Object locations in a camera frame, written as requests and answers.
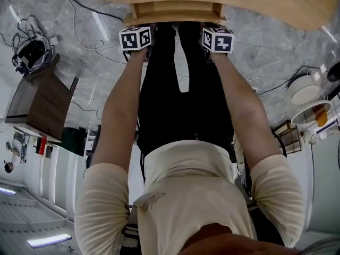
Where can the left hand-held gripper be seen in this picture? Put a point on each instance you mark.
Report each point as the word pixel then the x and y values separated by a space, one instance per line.
pixel 135 38

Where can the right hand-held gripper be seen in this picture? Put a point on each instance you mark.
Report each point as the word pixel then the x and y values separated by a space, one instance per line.
pixel 219 41

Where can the person's left forearm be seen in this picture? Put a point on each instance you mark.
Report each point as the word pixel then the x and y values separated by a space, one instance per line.
pixel 119 110

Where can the person's right forearm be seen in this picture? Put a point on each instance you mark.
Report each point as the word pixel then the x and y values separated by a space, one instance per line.
pixel 239 94

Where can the wooden coffee table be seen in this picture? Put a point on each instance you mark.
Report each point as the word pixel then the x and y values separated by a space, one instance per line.
pixel 292 7

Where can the person's black trousers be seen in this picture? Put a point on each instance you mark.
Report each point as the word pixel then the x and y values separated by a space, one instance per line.
pixel 159 89

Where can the white power strip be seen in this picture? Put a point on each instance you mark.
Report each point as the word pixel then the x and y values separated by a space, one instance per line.
pixel 256 89

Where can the dark wood cabinet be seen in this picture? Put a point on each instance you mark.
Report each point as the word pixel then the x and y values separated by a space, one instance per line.
pixel 45 102

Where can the black round stand base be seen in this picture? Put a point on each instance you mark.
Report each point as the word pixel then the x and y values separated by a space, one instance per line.
pixel 334 72

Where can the orange cloth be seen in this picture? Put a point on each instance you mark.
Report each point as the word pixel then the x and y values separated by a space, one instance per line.
pixel 321 118

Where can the person's cream shirt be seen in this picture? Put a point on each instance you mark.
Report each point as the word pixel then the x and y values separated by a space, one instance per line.
pixel 186 174

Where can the red box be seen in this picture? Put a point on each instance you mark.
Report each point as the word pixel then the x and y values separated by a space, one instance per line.
pixel 41 145

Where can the person's neck and chin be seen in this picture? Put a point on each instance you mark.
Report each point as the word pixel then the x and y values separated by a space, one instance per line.
pixel 217 238

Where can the ceiling light strip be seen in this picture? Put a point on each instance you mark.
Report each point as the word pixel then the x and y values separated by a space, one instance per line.
pixel 49 240
pixel 6 190

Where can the black metal lantern frame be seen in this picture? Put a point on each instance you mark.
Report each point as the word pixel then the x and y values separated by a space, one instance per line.
pixel 288 137

